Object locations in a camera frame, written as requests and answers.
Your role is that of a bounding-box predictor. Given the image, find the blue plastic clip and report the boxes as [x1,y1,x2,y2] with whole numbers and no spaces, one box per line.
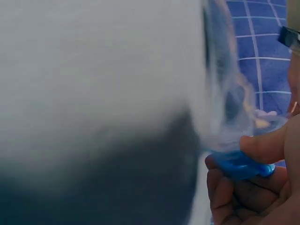
[206,150,275,181]

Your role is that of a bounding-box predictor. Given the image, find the person's left hand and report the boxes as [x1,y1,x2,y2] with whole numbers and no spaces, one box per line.
[287,54,300,116]

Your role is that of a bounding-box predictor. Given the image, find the black wrist band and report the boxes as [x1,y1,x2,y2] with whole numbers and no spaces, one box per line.
[277,25,300,49]

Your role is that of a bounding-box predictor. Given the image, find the person's right hand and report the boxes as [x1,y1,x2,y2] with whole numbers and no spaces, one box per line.
[205,114,300,225]

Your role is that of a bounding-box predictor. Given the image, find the person's left forearm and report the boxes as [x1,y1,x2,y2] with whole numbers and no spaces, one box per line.
[285,0,300,31]

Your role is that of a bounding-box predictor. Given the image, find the clear plastic bag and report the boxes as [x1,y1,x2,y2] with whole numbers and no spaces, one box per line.
[201,0,290,157]

